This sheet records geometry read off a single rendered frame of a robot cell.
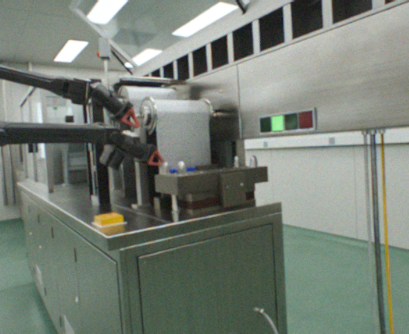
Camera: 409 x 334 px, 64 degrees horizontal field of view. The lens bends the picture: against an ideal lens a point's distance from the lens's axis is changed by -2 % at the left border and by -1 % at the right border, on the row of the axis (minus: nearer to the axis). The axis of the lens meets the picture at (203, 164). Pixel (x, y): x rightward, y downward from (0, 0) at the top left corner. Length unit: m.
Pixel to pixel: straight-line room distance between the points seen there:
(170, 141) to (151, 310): 0.60
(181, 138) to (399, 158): 2.59
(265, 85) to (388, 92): 0.45
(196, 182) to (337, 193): 2.95
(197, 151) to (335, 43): 0.63
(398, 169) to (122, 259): 2.99
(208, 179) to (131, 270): 0.39
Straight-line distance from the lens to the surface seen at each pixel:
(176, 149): 1.28
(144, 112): 1.28
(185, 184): 1.07
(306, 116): 1.12
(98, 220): 1.07
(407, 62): 0.98
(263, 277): 1.28
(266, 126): 1.24
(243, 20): 1.40
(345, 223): 3.94
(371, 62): 1.02
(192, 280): 1.08
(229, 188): 1.15
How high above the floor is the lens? 1.12
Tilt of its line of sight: 3 degrees down
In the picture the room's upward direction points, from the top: 3 degrees counter-clockwise
